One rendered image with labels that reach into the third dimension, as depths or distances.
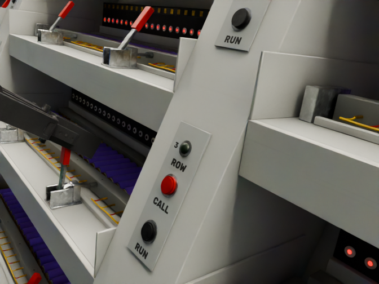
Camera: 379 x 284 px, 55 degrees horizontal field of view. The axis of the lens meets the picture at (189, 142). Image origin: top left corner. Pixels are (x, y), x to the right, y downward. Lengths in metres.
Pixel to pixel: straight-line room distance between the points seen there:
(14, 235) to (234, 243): 0.51
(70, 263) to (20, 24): 0.59
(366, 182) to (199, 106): 0.15
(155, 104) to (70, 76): 0.22
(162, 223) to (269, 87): 0.14
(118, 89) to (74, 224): 0.17
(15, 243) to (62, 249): 0.28
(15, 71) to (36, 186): 0.41
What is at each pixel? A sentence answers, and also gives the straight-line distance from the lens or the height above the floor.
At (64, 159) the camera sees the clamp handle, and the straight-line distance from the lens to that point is 0.48.
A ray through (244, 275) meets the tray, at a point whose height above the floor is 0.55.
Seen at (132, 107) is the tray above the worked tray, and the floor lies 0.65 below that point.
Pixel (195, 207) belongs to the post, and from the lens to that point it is 0.29.
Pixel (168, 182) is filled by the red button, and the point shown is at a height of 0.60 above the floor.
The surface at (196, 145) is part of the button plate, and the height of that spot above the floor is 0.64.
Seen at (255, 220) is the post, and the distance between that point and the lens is 0.33.
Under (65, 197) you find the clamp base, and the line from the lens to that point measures 0.50.
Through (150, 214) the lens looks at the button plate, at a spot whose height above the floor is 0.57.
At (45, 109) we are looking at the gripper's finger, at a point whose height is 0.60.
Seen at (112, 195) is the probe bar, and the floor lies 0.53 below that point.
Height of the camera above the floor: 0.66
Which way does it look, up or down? 3 degrees down
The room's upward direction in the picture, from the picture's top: 23 degrees clockwise
